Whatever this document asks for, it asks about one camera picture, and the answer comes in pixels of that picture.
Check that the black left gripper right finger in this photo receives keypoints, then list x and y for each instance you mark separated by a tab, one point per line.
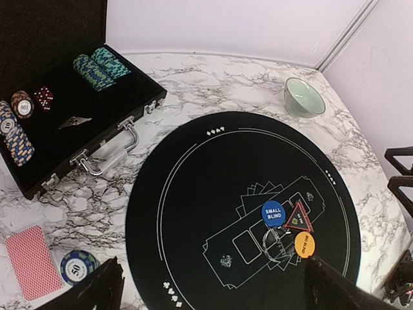
325	288

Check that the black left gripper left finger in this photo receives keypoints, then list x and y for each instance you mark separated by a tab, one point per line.
102	289

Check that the green 50 chip stack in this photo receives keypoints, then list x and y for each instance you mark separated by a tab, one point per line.
77	265

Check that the orange big blind button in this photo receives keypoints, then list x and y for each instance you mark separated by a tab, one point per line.
304	244

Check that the clear acrylic dealer button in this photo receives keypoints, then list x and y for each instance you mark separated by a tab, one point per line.
278	244

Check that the red triangular all-in marker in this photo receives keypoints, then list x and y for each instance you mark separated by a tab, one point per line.
299	219

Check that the blue small blind button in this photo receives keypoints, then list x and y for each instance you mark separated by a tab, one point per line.
273	214

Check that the red playing card deck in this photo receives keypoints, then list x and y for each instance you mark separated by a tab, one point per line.
32	263

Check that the round black poker mat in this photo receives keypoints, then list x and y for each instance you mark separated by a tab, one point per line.
194	227

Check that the blue 10 chip row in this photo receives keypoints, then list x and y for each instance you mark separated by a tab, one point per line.
16	140

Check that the silver card guard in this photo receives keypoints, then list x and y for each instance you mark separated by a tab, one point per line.
73	121

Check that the green glass bowl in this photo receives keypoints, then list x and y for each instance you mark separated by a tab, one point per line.
302	100

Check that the black poker chip case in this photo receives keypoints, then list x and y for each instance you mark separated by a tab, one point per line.
39	41

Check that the brown 100 chip stack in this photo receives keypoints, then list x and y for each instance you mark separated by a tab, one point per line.
22	104

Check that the red dice set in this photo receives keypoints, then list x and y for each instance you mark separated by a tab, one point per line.
44	97

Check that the green chip row left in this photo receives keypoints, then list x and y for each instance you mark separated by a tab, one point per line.
97	78

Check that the green chip row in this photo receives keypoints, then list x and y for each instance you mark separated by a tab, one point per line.
97	78
109	63

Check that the green chip row right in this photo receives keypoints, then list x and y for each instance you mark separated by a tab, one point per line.
109	63

